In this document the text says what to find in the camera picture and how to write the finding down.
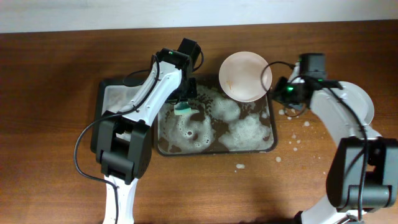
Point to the white plate with orange streak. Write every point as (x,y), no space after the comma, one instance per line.
(359,101)

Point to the black tray with soapy foam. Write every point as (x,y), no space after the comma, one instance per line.
(113,95)

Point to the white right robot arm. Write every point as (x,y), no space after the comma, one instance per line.
(363,174)

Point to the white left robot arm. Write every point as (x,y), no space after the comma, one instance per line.
(122,163)

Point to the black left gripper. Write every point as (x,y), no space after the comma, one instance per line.
(186,93)

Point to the green yellow sponge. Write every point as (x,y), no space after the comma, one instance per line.
(182,108)

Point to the pinkish white plate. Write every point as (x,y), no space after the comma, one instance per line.
(241,76)

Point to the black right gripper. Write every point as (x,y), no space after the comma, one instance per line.
(280,93)

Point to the black wash tray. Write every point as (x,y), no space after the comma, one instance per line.
(217,124)

